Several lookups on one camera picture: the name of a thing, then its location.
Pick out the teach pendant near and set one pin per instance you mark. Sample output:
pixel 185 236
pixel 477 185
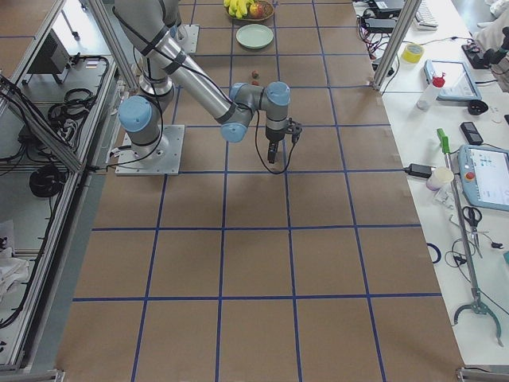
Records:
pixel 484 176

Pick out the yellow tape roll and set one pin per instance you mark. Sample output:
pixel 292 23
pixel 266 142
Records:
pixel 412 53

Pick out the red capped squeeze bottle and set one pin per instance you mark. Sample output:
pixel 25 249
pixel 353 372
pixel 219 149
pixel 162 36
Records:
pixel 431 93

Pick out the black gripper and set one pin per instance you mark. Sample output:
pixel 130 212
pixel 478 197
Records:
pixel 273 138

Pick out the black power adapter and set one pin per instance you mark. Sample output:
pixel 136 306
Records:
pixel 419 170

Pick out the black scissors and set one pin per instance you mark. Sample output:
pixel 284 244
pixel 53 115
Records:
pixel 473 216

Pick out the teach pendant far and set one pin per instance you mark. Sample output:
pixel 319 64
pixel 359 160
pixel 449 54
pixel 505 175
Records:
pixel 459 82

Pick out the aluminium frame post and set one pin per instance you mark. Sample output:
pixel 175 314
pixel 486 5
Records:
pixel 405 19

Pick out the long reach grabber tool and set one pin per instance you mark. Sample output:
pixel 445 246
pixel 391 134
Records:
pixel 476 306

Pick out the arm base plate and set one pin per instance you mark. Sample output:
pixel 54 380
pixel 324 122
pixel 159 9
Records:
pixel 187 37
pixel 165 158

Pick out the light green plate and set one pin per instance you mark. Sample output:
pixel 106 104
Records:
pixel 254 36

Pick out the black small bowl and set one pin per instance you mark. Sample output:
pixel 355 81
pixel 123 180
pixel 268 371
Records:
pixel 477 107

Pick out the white paper cup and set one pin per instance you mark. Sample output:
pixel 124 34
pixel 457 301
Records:
pixel 439 178

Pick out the teach pendant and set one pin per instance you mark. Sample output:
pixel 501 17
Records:
pixel 484 176
pixel 459 82

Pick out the red apple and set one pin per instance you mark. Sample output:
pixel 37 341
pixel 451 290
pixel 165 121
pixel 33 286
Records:
pixel 256 10

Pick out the wicker basket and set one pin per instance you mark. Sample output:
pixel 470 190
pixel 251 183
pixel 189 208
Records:
pixel 268 12

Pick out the yellow banana bunch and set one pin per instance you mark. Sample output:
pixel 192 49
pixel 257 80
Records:
pixel 238 8

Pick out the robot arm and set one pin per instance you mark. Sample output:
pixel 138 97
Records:
pixel 152 28

